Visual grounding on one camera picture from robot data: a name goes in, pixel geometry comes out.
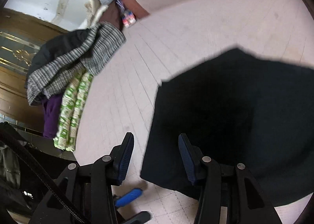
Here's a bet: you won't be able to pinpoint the purple garment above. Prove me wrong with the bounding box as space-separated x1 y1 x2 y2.
42 94 63 139

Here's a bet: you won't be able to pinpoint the black white houndstooth garment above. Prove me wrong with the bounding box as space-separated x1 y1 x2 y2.
26 22 126 106

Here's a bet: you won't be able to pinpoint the green white patterned cloth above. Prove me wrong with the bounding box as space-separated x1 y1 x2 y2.
53 70 93 152

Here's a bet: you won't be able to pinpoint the cream fabric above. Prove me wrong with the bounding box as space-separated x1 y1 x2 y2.
85 0 109 28

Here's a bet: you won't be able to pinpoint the black pants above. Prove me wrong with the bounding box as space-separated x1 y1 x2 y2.
141 49 313 207

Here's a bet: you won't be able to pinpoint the black cable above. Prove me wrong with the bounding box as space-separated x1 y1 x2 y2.
0 128 87 224

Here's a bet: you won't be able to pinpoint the pink quilted mattress cover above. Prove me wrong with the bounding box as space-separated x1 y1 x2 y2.
74 0 313 223

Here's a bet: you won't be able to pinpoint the red white blue packet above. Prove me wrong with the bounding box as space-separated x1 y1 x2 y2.
116 0 136 28

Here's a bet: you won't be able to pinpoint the wooden glass door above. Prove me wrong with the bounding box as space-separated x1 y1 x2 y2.
1 8 67 132

